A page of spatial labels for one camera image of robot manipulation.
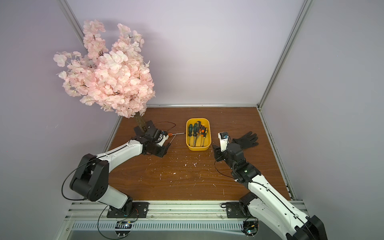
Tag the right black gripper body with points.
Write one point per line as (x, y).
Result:
(219, 153)

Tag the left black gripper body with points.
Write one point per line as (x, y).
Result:
(158, 150)

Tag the small orange black screwdriver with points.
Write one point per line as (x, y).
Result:
(203, 136)

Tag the orange handled screwdriver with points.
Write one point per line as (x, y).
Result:
(199, 133)

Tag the yellow plastic storage box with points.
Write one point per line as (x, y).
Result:
(205, 122)

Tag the green black screwdriver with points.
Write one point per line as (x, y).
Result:
(190, 133)
(195, 133)

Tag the black yellow thin screwdriver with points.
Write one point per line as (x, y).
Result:
(199, 125)

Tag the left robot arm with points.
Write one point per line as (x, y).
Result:
(91, 178)

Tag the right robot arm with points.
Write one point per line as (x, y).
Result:
(265, 203)

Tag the large orange black screwdriver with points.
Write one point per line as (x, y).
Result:
(175, 134)

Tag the black work glove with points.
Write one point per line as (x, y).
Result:
(247, 141)

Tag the pink artificial blossom tree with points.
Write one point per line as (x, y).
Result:
(116, 79)

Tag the right controller board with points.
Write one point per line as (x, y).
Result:
(250, 228)

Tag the controller board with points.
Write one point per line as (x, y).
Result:
(123, 228)
(250, 228)

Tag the left controller board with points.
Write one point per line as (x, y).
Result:
(123, 228)

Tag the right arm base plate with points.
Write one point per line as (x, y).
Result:
(235, 210)

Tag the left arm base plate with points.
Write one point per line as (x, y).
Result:
(130, 210)

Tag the aluminium front rail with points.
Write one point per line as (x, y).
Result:
(158, 210)

